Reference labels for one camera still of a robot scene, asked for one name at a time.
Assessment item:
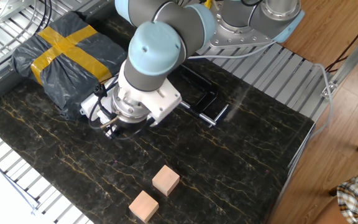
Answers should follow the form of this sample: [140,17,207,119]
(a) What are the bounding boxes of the white power strip cable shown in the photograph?
[187,39,335,139]

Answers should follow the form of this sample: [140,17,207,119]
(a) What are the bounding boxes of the plaid cloth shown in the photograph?
[336,167,358,224]

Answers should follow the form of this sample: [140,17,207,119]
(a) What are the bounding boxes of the aluminium frame beam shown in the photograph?
[320,26,358,100]

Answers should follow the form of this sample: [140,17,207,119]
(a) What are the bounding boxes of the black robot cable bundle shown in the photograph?
[87,74,155,141]

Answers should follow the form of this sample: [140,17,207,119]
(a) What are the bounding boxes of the white plug-in bulb holder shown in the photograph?
[97,110,113,126]

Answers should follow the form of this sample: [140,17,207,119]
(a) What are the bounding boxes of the black wrapped package yellow tape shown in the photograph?
[9,11,129,122]

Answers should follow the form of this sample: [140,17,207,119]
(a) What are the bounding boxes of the thin black floor cables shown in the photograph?
[324,11,358,74]

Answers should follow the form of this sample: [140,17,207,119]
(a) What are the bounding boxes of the silver robot mounting plate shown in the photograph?
[208,18,276,49]

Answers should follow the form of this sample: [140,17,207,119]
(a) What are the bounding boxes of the black C-clamp steel screw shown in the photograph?
[177,63,229,128]

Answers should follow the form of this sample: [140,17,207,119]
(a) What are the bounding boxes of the light wooden cube block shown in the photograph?
[152,165,180,197]
[128,190,160,223]

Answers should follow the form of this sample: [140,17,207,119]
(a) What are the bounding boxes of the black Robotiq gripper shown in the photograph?
[103,120,149,141]

